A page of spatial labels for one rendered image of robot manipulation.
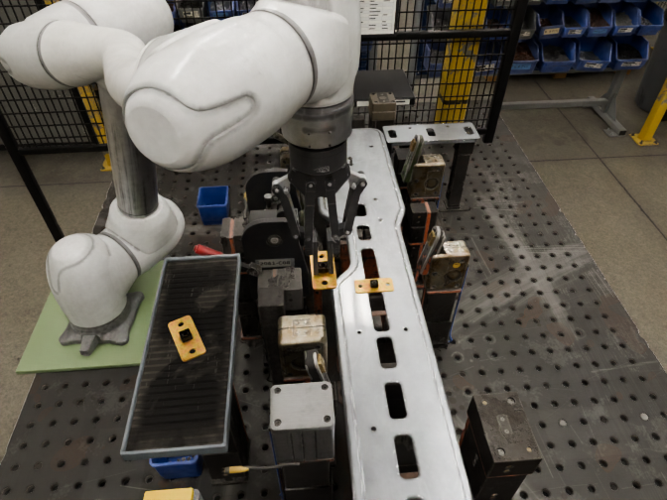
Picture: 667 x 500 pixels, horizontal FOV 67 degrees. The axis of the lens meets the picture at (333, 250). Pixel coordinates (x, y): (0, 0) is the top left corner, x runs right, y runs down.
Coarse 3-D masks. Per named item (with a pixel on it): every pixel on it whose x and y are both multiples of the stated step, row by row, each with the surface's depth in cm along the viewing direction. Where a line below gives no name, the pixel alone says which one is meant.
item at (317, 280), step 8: (312, 256) 82; (312, 264) 81; (320, 264) 79; (328, 264) 79; (312, 272) 79; (320, 272) 79; (328, 272) 79; (312, 280) 78; (320, 280) 78; (328, 280) 78; (320, 288) 77; (328, 288) 77
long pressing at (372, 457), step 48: (384, 144) 151; (336, 192) 133; (384, 192) 133; (384, 240) 120; (336, 288) 108; (336, 336) 99; (384, 336) 100; (384, 384) 92; (432, 384) 92; (384, 432) 85; (432, 432) 85; (384, 480) 79; (432, 480) 79
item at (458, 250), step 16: (432, 256) 110; (448, 256) 110; (464, 256) 110; (432, 272) 113; (448, 272) 114; (464, 272) 114; (432, 288) 117; (448, 288) 117; (432, 304) 121; (448, 304) 122; (432, 320) 126; (448, 320) 126; (432, 336) 130; (448, 336) 136
